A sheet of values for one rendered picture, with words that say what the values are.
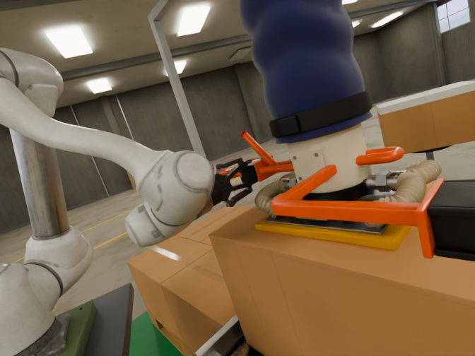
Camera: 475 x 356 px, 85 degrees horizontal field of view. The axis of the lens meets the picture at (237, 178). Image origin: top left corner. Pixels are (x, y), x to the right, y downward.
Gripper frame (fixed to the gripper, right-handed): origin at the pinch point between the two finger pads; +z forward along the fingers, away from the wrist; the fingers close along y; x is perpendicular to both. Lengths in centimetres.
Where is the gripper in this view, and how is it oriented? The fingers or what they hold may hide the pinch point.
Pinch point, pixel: (254, 169)
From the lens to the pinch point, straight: 83.2
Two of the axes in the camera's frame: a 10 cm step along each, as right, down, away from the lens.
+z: 7.1, -3.7, 6.1
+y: 3.1, 9.3, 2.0
